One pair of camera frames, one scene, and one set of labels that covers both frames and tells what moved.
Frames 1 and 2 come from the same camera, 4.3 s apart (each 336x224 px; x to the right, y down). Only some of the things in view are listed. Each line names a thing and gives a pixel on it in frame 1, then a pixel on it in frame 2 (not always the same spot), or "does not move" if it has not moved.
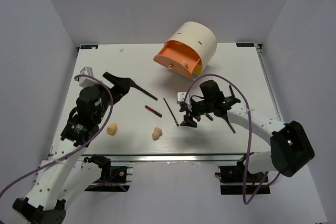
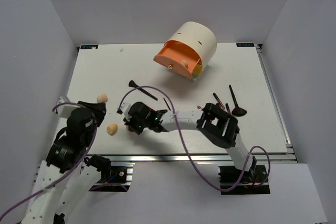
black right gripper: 188,120 to 138,130
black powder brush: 133,84 does not move
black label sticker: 91,46 does not move
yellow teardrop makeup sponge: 112,129 does not move
